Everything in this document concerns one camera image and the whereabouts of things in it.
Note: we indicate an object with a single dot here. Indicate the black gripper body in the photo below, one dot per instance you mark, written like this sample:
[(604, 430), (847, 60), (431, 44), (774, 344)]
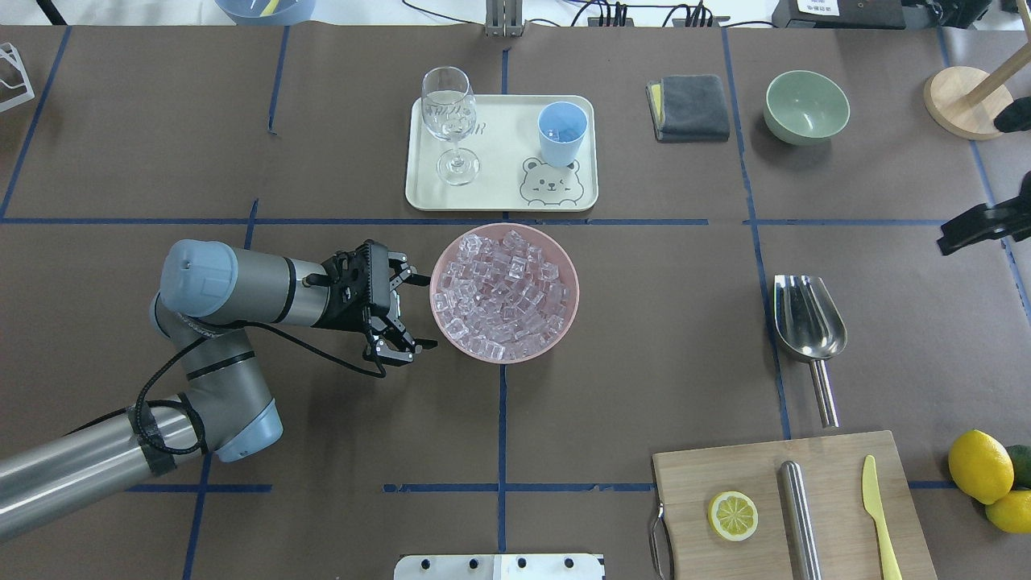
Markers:
[(342, 312)]

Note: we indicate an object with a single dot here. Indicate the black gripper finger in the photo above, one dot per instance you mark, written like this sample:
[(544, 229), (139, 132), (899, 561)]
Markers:
[(389, 343), (403, 273)]

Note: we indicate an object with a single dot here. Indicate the metal ice scoop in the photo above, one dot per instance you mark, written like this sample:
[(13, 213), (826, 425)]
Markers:
[(809, 326)]

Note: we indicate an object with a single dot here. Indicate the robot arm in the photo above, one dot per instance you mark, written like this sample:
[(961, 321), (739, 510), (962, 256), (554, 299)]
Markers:
[(211, 395)]

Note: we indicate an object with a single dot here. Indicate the clear ice cubes pile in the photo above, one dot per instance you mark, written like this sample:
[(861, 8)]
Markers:
[(503, 294)]

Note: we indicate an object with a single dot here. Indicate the blue plastic cup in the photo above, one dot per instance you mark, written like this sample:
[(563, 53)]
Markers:
[(561, 126)]

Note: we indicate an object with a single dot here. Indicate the pink bowl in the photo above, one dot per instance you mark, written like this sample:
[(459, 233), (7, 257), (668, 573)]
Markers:
[(504, 292)]

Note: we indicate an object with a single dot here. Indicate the cream bear tray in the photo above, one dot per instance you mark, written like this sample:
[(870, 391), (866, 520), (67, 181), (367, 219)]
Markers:
[(513, 176)]

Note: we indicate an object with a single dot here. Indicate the clear wine glass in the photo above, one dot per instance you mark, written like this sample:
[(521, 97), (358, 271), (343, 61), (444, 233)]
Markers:
[(449, 114)]

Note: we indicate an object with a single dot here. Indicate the yellow plastic fork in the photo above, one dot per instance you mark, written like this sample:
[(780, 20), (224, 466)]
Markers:
[(270, 8)]

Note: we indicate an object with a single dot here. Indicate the blue bowl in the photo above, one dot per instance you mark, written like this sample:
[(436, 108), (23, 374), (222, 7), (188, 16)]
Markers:
[(247, 13)]

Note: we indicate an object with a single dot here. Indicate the grey folded cloth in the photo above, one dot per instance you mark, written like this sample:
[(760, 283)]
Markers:
[(689, 109)]

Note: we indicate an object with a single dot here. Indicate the half lemon slice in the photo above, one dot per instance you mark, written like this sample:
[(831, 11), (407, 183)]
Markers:
[(733, 516)]

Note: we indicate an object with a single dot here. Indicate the green bowl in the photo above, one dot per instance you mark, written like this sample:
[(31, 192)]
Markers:
[(804, 108)]

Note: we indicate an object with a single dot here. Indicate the metal cylinder muddler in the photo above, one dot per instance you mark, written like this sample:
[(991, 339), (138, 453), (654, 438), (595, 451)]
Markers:
[(798, 523)]

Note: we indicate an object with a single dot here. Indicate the yellow plastic knife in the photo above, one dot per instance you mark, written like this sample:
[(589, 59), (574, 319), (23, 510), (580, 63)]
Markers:
[(873, 506)]

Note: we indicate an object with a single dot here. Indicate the wooden paper towel stand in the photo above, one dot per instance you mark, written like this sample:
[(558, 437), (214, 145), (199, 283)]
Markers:
[(965, 100)]

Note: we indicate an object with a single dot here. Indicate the yellow lemon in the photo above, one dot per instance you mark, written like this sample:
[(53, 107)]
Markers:
[(981, 467), (1011, 513)]

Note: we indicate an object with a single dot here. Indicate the green avocado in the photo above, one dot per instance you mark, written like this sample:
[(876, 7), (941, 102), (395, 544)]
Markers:
[(1020, 457)]

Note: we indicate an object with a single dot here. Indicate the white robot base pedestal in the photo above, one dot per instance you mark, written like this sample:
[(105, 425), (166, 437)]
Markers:
[(576, 565)]

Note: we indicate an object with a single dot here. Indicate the white wire cup rack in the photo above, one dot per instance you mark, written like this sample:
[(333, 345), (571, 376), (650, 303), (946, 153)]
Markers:
[(16, 87)]

